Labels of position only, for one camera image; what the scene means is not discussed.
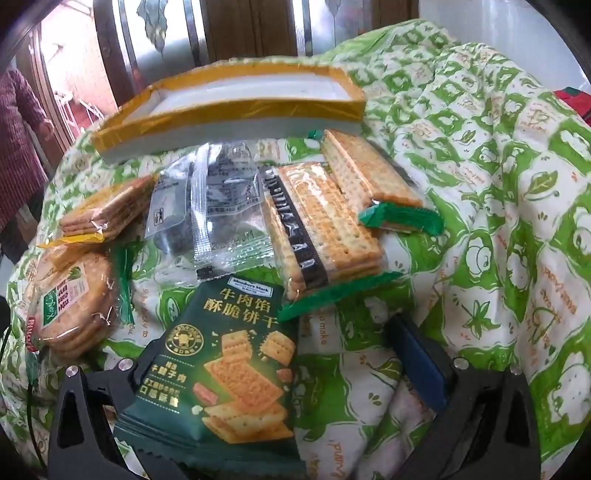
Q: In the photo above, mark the round cracker packet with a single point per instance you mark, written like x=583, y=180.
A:
x=78, y=300

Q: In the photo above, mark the long cracker packet green ends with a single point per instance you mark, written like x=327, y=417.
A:
x=323, y=226
x=360, y=170

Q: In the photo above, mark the red cloth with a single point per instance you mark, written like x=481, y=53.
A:
x=575, y=104

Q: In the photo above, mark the stained glass wooden door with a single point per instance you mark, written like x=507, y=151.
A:
x=161, y=46
x=277, y=27

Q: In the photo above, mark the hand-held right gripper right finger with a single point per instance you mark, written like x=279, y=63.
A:
x=420, y=355

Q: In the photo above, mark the clear packet of dark snack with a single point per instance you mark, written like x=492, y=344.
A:
x=221, y=203

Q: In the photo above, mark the yellow label square cracker packet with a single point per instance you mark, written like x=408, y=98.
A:
x=106, y=207

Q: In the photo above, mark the dark green cracker packet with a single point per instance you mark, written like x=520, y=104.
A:
x=231, y=369

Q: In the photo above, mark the green printed blanket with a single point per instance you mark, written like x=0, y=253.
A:
x=485, y=184

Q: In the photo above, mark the white metal rack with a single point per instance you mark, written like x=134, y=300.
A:
x=81, y=115

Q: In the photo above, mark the yellow-edged white tray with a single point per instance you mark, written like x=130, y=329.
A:
x=231, y=124

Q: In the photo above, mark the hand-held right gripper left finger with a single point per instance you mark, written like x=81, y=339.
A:
x=111, y=383

